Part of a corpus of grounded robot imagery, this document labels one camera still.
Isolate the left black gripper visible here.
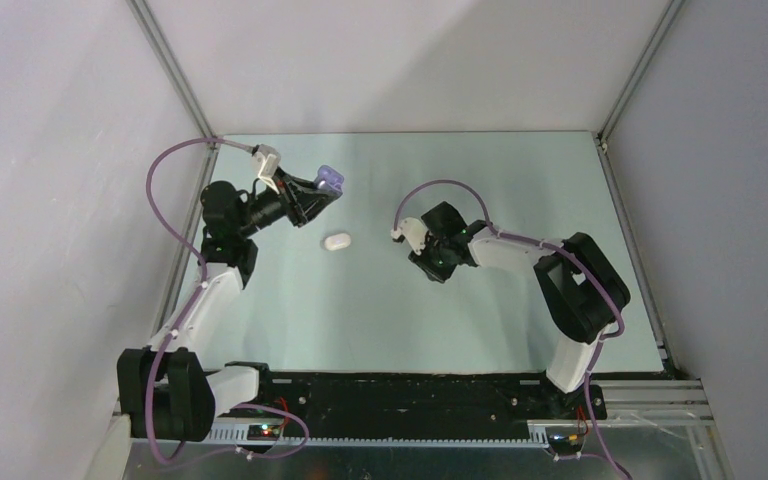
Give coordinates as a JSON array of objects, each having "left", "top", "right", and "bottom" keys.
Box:
[{"left": 235, "top": 167, "right": 336, "bottom": 239}]

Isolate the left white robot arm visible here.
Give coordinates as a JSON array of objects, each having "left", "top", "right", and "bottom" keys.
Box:
[{"left": 117, "top": 165, "right": 345, "bottom": 442}]

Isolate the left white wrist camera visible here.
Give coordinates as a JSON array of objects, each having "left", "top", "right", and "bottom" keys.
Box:
[{"left": 251, "top": 144, "right": 281, "bottom": 193}]

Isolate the aluminium frame rail front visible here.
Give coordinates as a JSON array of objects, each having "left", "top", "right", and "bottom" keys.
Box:
[{"left": 112, "top": 378, "right": 717, "bottom": 452}]

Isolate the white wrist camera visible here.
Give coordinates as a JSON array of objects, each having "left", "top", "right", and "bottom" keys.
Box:
[
  {"left": 390, "top": 217, "right": 429, "bottom": 255},
  {"left": 251, "top": 144, "right": 281, "bottom": 193}
]

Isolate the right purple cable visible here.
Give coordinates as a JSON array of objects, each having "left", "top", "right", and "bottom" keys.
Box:
[{"left": 391, "top": 179, "right": 634, "bottom": 480}]

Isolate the left corner aluminium post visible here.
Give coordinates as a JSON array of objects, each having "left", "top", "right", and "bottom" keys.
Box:
[{"left": 126, "top": 0, "right": 216, "bottom": 137}]

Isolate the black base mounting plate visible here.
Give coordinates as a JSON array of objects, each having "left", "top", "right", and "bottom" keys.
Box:
[{"left": 221, "top": 360, "right": 607, "bottom": 444}]

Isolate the right corner aluminium post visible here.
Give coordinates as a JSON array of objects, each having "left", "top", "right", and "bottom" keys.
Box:
[{"left": 595, "top": 0, "right": 687, "bottom": 154}]

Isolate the blue round disc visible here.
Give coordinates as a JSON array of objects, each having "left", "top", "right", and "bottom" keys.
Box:
[{"left": 314, "top": 165, "right": 345, "bottom": 197}]

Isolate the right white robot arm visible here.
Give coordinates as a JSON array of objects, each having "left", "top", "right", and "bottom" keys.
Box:
[{"left": 390, "top": 202, "right": 631, "bottom": 418}]

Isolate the corner aluminium post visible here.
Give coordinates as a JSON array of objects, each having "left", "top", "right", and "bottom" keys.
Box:
[
  {"left": 595, "top": 0, "right": 687, "bottom": 154},
  {"left": 126, "top": 0, "right": 216, "bottom": 137}
]

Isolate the white earbud charging case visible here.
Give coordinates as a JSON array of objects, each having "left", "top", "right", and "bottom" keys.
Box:
[{"left": 322, "top": 232, "right": 352, "bottom": 251}]

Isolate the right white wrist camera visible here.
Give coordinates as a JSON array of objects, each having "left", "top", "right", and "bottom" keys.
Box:
[{"left": 390, "top": 217, "right": 429, "bottom": 255}]

